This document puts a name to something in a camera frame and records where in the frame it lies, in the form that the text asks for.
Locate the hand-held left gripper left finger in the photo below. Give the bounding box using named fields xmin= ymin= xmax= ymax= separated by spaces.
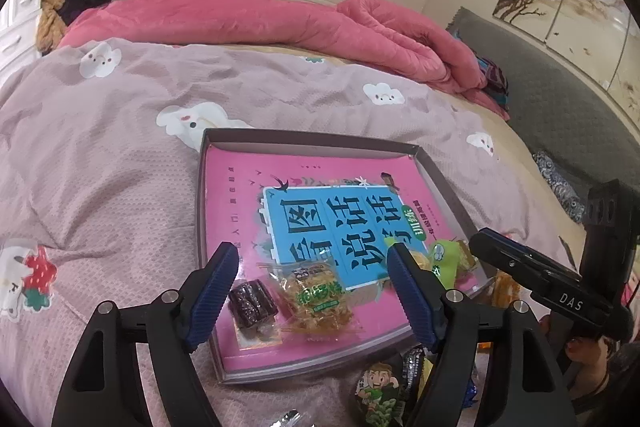
xmin=52 ymin=242 xmax=241 ymax=427

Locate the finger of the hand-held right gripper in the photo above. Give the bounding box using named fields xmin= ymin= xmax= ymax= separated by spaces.
xmin=480 ymin=227 xmax=582 ymax=277
xmin=468 ymin=232 xmax=582 ymax=296

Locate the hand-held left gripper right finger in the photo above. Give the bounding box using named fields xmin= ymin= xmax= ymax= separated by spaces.
xmin=386 ymin=243 xmax=573 ymax=427

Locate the orange snack packet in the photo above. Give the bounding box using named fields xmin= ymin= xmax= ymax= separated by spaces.
xmin=492 ymin=269 xmax=526 ymax=308

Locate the dark brown cake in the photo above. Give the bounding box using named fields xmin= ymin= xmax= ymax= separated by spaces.
xmin=227 ymin=278 xmax=281 ymax=343

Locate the green cake packet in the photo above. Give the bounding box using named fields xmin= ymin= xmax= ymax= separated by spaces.
xmin=412 ymin=237 xmax=478 ymax=290

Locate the black slim snack packet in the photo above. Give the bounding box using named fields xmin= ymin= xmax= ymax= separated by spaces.
xmin=400 ymin=344 xmax=426 ymax=388

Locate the clear packet with green label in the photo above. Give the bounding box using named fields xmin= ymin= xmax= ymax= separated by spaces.
xmin=257 ymin=254 xmax=366 ymax=338

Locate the dark green cartoon packet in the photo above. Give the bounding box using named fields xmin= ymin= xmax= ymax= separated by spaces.
xmin=352 ymin=359 xmax=408 ymax=427

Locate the blue snack packet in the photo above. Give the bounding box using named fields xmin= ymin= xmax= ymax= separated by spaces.
xmin=457 ymin=374 xmax=480 ymax=413

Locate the dark shallow cardboard box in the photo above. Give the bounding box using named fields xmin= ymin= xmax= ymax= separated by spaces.
xmin=197 ymin=127 xmax=488 ymax=385

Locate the person's right hand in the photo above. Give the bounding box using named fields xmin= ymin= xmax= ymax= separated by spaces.
xmin=562 ymin=334 xmax=618 ymax=373

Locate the dark patterned cloth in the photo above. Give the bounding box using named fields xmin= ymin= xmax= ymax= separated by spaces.
xmin=532 ymin=150 xmax=588 ymax=224

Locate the pink book with blue panel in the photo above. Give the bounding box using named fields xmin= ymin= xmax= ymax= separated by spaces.
xmin=206 ymin=146 xmax=481 ymax=370

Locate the person's dark patterned clothing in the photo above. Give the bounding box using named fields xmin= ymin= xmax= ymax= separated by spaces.
xmin=570 ymin=357 xmax=640 ymax=420

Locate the colourful striped cloth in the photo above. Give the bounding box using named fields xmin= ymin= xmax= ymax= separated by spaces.
xmin=472 ymin=54 xmax=511 ymax=118

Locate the grey quilted headboard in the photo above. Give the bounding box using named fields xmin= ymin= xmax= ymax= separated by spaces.
xmin=445 ymin=6 xmax=640 ymax=188

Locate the purple printed bed sheet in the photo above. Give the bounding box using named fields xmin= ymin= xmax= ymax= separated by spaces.
xmin=0 ymin=38 xmax=551 ymax=427

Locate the pink quilt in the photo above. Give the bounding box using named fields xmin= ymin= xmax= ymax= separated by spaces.
xmin=57 ymin=0 xmax=511 ymax=122

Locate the tan knitted cloth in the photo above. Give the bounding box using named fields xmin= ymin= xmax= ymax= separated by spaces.
xmin=35 ymin=0 xmax=68 ymax=58

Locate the white drawer dresser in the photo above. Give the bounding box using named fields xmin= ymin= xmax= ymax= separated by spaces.
xmin=0 ymin=0 xmax=46 ymax=78

